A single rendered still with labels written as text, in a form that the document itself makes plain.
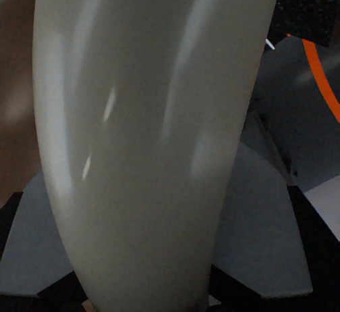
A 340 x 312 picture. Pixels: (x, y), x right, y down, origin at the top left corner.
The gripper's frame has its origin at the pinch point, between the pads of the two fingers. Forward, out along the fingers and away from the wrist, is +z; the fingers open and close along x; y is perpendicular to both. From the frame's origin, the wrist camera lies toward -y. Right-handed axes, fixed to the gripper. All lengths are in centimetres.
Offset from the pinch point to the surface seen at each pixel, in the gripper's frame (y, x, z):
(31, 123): 46, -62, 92
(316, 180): 80, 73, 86
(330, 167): 72, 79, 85
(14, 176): 78, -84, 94
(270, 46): 14, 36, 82
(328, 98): 34, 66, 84
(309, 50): 14, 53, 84
